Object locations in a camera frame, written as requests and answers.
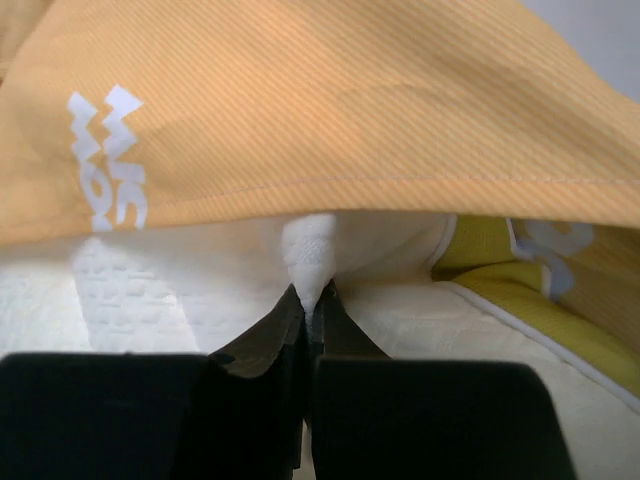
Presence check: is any cream quilted pillow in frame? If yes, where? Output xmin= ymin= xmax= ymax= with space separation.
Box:
xmin=1 ymin=212 xmax=639 ymax=479

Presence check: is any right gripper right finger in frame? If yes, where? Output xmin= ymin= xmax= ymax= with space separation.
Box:
xmin=310 ymin=285 xmax=576 ymax=480

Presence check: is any orange pillowcase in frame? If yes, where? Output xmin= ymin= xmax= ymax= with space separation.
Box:
xmin=0 ymin=0 xmax=640 ymax=331

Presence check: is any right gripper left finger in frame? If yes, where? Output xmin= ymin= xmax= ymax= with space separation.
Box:
xmin=1 ymin=288 xmax=304 ymax=479

